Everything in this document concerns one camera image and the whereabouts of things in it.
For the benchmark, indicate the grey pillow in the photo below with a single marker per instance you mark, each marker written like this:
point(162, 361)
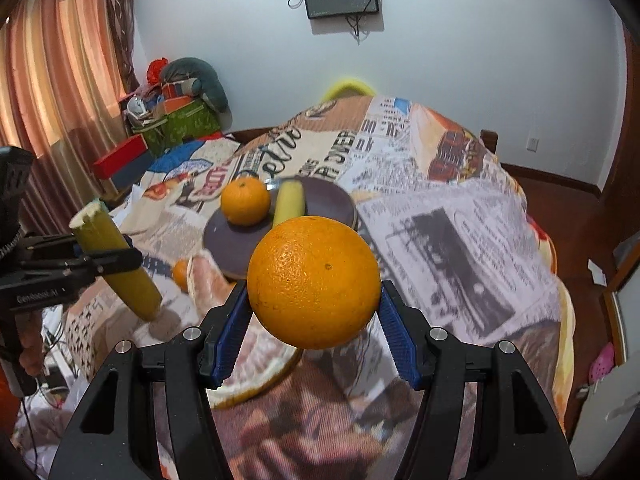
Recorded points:
point(200, 77)

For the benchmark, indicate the yellow chair back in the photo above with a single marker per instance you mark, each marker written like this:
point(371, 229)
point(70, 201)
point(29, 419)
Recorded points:
point(347, 87)

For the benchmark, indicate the dark purple plate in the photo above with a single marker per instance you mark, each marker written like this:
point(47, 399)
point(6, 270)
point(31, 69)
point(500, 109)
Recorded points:
point(235, 250)

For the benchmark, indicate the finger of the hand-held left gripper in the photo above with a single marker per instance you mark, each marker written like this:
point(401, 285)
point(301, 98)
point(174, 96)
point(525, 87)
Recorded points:
point(47, 244)
point(117, 261)

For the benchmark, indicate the small orange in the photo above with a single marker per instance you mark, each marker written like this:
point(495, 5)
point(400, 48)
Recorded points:
point(245, 201)

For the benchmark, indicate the orange striped curtain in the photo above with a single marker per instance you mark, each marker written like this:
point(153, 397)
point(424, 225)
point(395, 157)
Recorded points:
point(55, 65)

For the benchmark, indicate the person's left hand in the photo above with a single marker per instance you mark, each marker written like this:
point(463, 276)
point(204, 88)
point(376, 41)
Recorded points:
point(32, 347)

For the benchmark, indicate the red flat box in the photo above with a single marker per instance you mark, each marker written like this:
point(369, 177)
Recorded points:
point(122, 157)

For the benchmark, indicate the white cabinet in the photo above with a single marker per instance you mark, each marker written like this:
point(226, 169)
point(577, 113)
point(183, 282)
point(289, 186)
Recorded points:
point(607, 375)

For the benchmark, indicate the white wall socket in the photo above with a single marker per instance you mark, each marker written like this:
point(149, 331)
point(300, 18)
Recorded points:
point(533, 143)

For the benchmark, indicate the printed blanket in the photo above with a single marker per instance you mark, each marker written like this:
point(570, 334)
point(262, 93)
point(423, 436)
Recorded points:
point(450, 240)

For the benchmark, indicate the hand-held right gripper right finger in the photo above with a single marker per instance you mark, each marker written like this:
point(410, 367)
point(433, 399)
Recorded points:
point(400, 345)

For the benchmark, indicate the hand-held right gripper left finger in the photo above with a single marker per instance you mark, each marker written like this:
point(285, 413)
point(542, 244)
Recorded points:
point(229, 345)

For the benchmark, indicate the pink shoe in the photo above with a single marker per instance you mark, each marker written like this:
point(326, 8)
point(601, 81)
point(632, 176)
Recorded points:
point(601, 361)

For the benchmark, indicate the large orange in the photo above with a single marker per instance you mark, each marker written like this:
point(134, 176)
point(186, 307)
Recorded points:
point(312, 281)

